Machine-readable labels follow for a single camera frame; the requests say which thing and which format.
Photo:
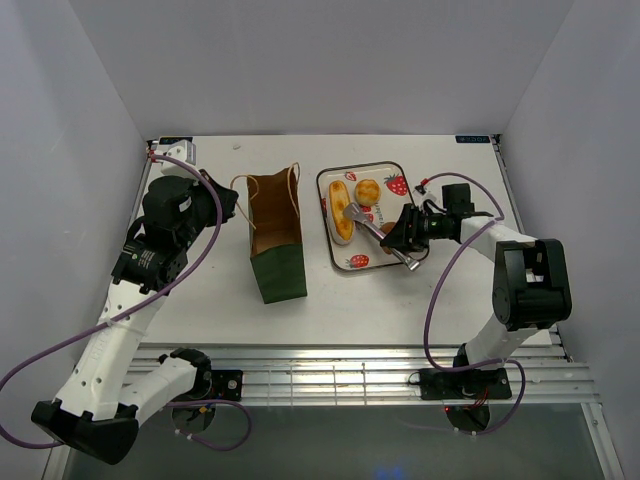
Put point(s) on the blue label sticker left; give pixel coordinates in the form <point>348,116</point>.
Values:
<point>170,140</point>

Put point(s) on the long sesame bread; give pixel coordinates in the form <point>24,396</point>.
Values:
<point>338,198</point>

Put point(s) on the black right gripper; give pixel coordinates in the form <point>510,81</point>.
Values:
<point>404,238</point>

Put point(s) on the blue label sticker right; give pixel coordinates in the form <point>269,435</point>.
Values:
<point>472,139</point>

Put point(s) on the blue label sticker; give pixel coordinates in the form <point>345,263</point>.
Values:
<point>170,140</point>
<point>472,139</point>

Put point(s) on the strawberry pattern tray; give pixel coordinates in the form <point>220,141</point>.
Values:
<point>364,252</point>

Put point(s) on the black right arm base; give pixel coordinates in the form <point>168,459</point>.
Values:
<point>472,384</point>

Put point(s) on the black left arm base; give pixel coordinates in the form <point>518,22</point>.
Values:
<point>227,384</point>

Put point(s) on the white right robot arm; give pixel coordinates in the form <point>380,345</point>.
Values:
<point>530,288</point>

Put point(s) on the small brown croissant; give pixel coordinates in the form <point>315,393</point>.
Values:
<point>387,231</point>

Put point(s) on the green brown paper bag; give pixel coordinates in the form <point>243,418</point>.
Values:
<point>276,243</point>

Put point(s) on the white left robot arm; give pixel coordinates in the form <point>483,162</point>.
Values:
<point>94,412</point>

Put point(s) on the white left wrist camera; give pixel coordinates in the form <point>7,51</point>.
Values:
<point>183,151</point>

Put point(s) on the metal food tongs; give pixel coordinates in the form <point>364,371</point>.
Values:
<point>353,212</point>

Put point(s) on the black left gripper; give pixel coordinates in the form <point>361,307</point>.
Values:
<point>227,197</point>

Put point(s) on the aluminium table rail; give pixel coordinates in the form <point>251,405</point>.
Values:
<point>283,377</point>

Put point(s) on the small round bun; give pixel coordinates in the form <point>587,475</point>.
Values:
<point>367,192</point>

